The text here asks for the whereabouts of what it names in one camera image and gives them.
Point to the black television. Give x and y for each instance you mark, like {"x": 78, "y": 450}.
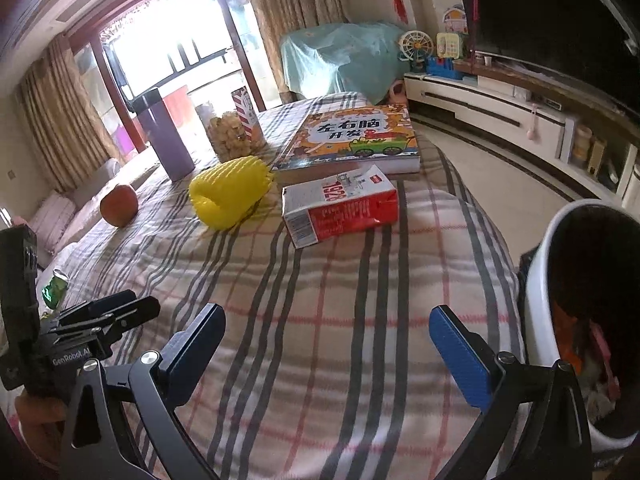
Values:
{"x": 550, "y": 20}

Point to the person's left hand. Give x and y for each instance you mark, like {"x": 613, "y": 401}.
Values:
{"x": 40, "y": 420}

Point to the white television cabinet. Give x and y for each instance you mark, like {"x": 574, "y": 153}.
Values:
{"x": 475, "y": 100}

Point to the teal cover cloth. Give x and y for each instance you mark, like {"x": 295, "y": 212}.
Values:
{"x": 340, "y": 55}

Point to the toy ferris wheel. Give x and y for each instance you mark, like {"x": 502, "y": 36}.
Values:
{"x": 414, "y": 45}

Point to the pink snack wrapper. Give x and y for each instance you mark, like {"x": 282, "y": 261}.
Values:
{"x": 607, "y": 360}

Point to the pink cushioned sofa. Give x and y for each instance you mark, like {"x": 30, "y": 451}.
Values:
{"x": 55, "y": 215}

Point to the stacked round containers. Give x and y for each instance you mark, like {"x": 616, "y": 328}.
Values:
{"x": 582, "y": 142}

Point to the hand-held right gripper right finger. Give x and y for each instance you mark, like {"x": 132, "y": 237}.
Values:
{"x": 465, "y": 360}

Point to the beige patterned curtain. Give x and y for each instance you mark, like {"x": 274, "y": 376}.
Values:
{"x": 55, "y": 120}
{"x": 290, "y": 0}

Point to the colourful children's book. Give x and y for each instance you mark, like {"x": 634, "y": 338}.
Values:
{"x": 350, "y": 135}

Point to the wooden abacus rack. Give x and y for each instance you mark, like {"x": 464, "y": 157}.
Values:
{"x": 596, "y": 155}

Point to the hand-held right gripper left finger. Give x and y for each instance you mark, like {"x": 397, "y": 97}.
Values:
{"x": 195, "y": 350}

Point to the pink toy house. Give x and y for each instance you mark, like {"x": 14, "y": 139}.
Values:
{"x": 455, "y": 20}

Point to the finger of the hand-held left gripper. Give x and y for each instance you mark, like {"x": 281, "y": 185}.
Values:
{"x": 125, "y": 317}
{"x": 95, "y": 307}

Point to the pink toy kettle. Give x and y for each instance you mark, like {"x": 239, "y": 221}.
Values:
{"x": 397, "y": 91}

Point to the orange fruit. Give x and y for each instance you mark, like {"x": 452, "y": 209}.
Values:
{"x": 118, "y": 204}

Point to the plaid tablecloth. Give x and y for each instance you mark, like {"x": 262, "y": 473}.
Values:
{"x": 325, "y": 310}

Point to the white round trash bin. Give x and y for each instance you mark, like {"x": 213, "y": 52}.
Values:
{"x": 595, "y": 250}

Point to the pink hanging brush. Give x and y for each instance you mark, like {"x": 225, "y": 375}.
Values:
{"x": 532, "y": 125}

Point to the blue toy block set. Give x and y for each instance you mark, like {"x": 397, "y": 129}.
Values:
{"x": 440, "y": 67}

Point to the red white milk carton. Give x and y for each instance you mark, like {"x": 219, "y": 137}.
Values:
{"x": 340, "y": 210}

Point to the clear snack jar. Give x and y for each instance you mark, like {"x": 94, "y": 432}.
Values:
{"x": 230, "y": 132}

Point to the glass balcony door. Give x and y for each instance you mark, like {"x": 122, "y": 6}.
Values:
{"x": 175, "y": 35}

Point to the red striped box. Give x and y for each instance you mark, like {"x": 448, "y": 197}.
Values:
{"x": 245, "y": 105}

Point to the orange snack wrapper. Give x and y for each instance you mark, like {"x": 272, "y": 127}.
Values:
{"x": 570, "y": 340}

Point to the purple tumbler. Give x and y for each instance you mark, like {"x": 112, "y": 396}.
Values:
{"x": 165, "y": 140}

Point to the green drink can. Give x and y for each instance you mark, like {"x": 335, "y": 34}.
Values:
{"x": 55, "y": 290}

